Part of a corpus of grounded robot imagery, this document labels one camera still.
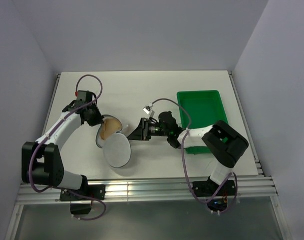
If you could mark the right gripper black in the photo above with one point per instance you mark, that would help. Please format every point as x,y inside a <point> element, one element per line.
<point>142,132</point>

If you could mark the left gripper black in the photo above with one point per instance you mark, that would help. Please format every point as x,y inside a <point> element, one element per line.
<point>98,120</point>

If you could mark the beige bra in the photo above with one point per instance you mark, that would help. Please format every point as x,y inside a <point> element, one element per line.
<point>110,126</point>

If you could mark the white mesh laundry bag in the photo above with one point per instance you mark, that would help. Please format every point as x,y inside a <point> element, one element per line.
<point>116,148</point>

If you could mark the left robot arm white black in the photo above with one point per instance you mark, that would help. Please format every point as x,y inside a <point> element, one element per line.
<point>41,161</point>

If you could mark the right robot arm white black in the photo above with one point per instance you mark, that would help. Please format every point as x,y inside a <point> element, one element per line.
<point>225,143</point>

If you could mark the green plastic tray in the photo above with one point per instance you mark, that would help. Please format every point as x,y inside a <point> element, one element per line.
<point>204,107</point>

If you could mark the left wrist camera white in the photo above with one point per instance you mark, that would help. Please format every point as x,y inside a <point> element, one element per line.
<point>85,96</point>

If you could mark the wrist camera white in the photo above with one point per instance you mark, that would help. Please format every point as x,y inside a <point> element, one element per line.
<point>148,109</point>
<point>85,96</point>

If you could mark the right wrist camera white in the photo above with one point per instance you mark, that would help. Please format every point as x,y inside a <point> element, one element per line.
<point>148,109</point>

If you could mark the aluminium mounting rail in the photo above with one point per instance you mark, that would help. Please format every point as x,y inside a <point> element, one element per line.
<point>167,189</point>

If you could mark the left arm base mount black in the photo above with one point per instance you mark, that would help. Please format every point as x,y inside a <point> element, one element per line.
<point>90,193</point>

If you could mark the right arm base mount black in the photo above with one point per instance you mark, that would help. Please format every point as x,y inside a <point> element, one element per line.
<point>207,188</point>

